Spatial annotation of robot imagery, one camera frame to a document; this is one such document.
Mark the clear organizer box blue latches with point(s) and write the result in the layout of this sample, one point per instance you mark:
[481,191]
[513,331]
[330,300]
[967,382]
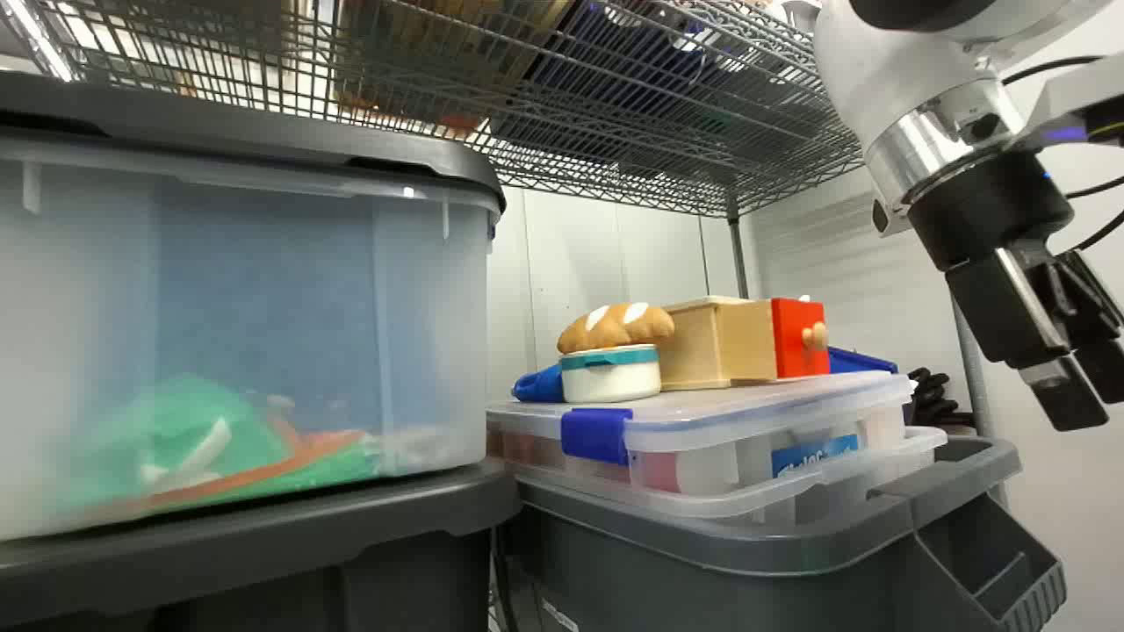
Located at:
[705,434]

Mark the wooden drawer with red front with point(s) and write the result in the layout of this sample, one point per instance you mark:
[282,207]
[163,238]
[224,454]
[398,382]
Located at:
[797,338]

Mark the white cup with teal rim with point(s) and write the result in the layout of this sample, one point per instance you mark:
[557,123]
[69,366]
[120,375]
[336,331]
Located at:
[608,375]

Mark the green cloth item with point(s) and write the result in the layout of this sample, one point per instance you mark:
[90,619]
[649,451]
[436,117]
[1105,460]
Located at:
[179,444]

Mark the dark grey storage bin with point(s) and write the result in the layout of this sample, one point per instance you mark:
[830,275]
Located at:
[234,572]

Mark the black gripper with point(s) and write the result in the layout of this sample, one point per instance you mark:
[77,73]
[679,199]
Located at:
[989,232]

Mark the clear plastic tray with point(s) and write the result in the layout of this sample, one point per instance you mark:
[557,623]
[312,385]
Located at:
[821,487]

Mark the large clear bin dark lid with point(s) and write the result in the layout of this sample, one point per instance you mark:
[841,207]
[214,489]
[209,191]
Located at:
[259,304]

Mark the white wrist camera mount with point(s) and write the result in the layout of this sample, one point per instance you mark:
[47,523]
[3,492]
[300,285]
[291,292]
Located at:
[1085,109]

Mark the brown bread plushie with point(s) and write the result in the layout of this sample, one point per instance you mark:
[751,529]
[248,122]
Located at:
[615,325]

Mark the blue Ziploc box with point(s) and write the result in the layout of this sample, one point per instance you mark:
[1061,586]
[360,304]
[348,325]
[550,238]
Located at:
[814,454]

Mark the light wooden drawer box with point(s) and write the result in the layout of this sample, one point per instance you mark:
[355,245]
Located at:
[720,345]

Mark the metal shelf pole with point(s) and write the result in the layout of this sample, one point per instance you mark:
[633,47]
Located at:
[979,388]
[739,259]

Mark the grey storage tote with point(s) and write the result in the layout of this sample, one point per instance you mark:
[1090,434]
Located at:
[751,572]

